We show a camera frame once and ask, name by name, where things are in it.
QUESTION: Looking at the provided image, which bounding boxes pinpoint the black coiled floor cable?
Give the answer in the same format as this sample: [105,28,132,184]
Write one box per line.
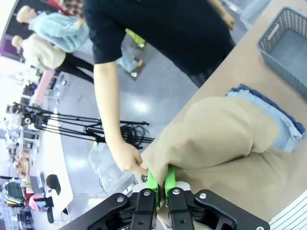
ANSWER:
[119,125,155,150]

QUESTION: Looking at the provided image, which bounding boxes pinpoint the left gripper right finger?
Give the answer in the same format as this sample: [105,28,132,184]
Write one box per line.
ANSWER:
[164,165,271,230]

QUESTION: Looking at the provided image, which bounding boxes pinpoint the person's right forearm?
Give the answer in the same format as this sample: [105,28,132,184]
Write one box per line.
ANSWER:
[93,61,131,150]

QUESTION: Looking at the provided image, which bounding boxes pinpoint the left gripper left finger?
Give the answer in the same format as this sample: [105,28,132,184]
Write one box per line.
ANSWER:
[87,167,161,230]

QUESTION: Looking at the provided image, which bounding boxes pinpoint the mannequin in light blue fleece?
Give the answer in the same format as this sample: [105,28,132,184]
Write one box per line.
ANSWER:
[17,5,146,72]

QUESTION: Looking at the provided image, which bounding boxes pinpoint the aluminium table edge frame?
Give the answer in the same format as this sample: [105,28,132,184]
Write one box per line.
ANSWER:
[270,191,307,230]

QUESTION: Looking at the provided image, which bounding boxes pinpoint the black tripod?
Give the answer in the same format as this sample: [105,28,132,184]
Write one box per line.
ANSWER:
[13,102,155,146]

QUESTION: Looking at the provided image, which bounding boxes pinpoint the beige knit top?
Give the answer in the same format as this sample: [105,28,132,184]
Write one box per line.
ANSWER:
[140,95,281,178]

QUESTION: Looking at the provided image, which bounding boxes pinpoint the light blue denim shorts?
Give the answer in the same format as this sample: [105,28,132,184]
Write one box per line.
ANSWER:
[225,91,303,153]

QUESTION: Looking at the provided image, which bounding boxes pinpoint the person's left forearm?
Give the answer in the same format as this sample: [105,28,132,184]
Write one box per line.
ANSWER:
[207,0,228,19]

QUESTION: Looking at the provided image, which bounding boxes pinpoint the person's left hand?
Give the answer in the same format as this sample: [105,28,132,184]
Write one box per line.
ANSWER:
[223,12,235,31]

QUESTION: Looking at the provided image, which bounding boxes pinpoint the person's right hand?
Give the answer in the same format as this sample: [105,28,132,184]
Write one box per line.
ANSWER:
[111,141,149,183]

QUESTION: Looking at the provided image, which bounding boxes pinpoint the gray mannequin base plate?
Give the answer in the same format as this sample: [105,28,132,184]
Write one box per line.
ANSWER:
[123,62,146,81]

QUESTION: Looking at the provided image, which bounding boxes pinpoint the gray plastic lattice basket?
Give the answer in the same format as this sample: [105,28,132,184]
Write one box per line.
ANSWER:
[258,6,307,95]

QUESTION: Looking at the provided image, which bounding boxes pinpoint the person in black T-shirt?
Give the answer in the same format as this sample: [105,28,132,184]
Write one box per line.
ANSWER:
[83,0,237,88]

